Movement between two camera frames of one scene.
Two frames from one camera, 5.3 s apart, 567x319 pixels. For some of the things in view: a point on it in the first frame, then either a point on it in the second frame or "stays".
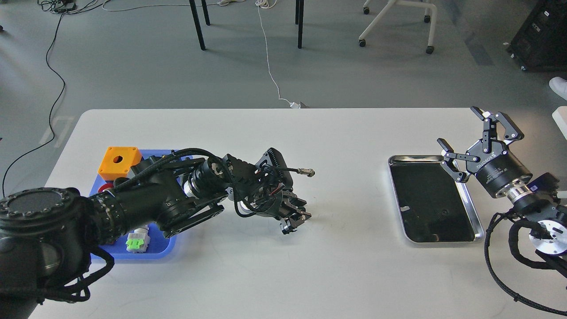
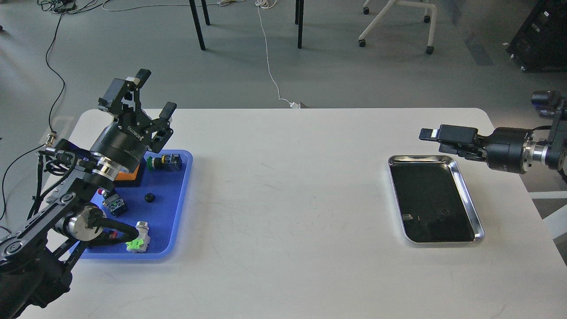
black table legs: [300, 21] stays
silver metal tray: [434, 207] stays
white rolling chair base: [390, 4] stays
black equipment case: [541, 43] stays
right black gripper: [497, 168] to [503, 149]
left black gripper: [279, 205] to [126, 141]
